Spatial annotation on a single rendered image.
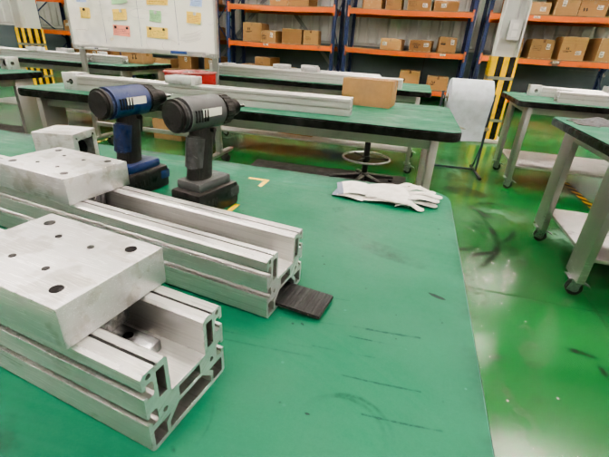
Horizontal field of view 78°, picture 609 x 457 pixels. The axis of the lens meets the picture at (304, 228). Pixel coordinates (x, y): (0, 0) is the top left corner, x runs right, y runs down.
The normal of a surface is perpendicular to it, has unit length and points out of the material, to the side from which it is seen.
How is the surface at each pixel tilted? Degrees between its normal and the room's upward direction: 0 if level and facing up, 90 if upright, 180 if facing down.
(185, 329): 90
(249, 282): 90
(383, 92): 88
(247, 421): 0
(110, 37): 90
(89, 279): 0
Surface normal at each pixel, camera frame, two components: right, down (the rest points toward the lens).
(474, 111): -0.22, 0.60
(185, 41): -0.28, 0.41
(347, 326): 0.05, -0.90
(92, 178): 0.91, 0.22
